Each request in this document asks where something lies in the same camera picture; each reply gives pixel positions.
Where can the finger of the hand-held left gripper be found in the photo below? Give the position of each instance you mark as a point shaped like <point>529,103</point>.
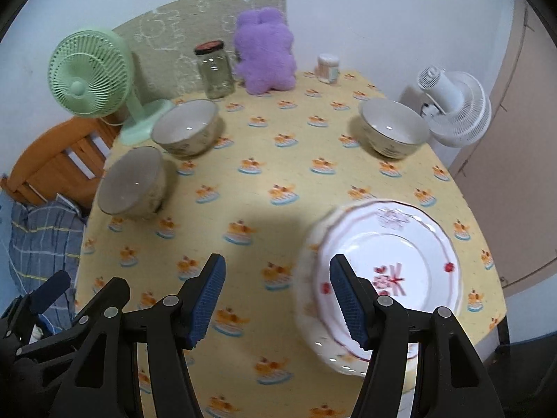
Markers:
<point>108,294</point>
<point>50,291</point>

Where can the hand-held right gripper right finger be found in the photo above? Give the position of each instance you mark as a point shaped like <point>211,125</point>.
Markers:
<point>348,300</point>

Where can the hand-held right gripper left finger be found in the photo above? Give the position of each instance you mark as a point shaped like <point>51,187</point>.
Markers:
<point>209,296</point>

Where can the large yellow floral plate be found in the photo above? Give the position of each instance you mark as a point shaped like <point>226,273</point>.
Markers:
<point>306,270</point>

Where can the white plate with red trim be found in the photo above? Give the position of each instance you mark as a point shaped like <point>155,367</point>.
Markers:
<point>413,248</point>

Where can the floral ceramic bowl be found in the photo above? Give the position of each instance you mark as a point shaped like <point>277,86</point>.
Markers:
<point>185,126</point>
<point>391,124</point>
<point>126,187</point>

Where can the blue plaid blanket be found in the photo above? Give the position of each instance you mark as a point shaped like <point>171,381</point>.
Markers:
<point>39,239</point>

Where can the yellow printed tablecloth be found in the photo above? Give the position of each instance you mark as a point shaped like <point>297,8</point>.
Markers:
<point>270,156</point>

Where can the black table leg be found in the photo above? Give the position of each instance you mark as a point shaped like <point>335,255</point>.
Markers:
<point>502,331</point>

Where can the green desk fan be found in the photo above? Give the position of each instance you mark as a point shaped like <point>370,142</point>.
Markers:
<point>85,78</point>

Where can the glass jar with dark lid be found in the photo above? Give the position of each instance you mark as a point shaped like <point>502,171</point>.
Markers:
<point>215,74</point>

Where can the white fan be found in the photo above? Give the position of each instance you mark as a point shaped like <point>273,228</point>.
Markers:
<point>461,109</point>

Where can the beige door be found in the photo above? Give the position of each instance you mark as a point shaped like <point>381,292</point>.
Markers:
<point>522,161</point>

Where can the cotton swab container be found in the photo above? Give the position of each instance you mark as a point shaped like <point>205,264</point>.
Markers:
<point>327,69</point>

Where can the purple plush toy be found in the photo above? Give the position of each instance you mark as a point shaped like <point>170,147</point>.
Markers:
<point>265,52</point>

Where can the grey-green patterned mat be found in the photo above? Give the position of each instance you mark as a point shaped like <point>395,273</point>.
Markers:
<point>174,35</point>

